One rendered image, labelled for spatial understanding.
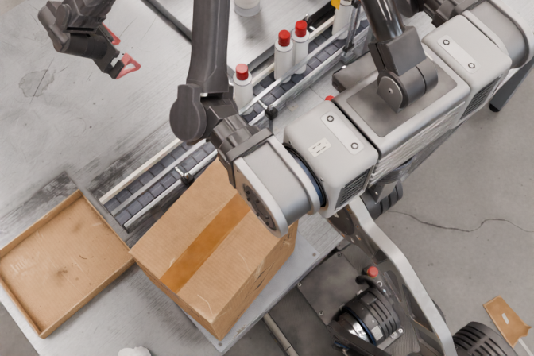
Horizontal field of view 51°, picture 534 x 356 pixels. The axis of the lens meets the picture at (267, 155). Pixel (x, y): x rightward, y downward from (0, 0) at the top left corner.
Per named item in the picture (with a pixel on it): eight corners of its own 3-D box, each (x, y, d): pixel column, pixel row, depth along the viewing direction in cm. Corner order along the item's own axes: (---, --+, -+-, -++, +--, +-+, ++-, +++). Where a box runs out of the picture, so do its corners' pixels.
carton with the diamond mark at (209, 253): (226, 197, 155) (218, 154, 131) (294, 250, 148) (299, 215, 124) (150, 281, 145) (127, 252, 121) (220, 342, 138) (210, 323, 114)
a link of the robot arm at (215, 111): (225, 125, 92) (246, 122, 96) (191, 83, 96) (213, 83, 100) (199, 163, 97) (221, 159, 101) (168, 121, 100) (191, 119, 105)
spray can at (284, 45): (282, 67, 171) (284, 23, 152) (294, 77, 169) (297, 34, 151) (270, 76, 169) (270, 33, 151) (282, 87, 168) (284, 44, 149)
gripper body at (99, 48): (100, 25, 131) (75, 17, 125) (122, 52, 128) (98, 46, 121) (87, 46, 134) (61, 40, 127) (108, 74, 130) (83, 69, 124)
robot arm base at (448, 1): (441, 52, 111) (459, 12, 100) (413, 26, 113) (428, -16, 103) (471, 32, 113) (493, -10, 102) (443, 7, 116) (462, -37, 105)
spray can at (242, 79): (245, 97, 166) (242, 56, 147) (257, 108, 164) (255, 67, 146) (232, 107, 164) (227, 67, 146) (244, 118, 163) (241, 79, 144)
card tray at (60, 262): (83, 194, 158) (78, 188, 154) (139, 259, 149) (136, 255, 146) (-10, 265, 149) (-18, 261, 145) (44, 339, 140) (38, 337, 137)
